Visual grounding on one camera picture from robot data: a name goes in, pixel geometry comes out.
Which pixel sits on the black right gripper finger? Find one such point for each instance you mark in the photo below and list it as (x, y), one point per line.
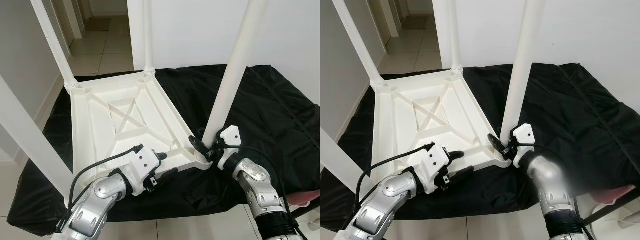
(496, 143)
(198, 145)

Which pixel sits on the white plastic table top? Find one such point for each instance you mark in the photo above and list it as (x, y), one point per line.
(425, 122)
(120, 125)

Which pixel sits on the white plastic table leg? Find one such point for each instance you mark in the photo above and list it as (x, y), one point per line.
(235, 70)
(30, 140)
(454, 35)
(148, 35)
(340, 160)
(357, 45)
(522, 65)
(55, 45)

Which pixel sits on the black table cloth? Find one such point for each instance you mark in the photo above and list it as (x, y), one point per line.
(280, 120)
(580, 115)

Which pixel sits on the black stand pole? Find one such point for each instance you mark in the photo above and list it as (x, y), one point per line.
(610, 210)

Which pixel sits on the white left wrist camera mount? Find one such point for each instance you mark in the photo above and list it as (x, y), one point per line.
(432, 160)
(142, 162)

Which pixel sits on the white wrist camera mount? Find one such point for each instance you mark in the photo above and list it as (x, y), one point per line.
(142, 162)
(230, 135)
(432, 160)
(523, 132)

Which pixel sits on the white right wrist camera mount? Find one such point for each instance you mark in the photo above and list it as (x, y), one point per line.
(230, 135)
(523, 132)

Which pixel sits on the white door frame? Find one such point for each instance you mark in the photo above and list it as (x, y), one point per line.
(70, 17)
(387, 17)

